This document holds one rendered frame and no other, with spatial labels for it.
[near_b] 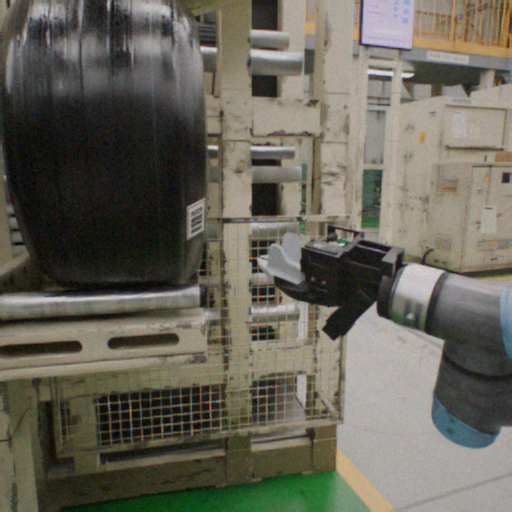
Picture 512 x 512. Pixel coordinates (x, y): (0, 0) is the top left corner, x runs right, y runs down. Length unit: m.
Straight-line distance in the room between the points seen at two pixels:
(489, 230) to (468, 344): 4.93
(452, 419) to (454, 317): 0.13
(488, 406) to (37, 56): 0.69
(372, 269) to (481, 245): 4.86
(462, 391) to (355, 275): 0.17
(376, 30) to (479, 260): 2.62
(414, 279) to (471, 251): 4.78
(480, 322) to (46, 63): 0.61
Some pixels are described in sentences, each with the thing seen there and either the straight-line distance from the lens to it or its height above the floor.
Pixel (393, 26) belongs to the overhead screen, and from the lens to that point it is 4.98.
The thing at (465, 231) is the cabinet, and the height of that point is 0.53.
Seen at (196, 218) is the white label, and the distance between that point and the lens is 0.70.
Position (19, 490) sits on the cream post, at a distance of 1.10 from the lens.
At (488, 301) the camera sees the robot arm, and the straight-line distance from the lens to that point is 0.51.
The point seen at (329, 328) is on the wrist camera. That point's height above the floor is 0.91.
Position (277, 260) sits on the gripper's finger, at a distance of 0.60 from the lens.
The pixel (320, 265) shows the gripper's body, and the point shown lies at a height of 1.01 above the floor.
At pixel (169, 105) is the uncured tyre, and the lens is 0.66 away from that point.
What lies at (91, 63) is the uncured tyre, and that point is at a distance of 0.68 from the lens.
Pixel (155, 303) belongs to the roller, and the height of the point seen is 0.90.
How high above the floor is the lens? 1.12
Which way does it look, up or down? 11 degrees down
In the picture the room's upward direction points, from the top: straight up
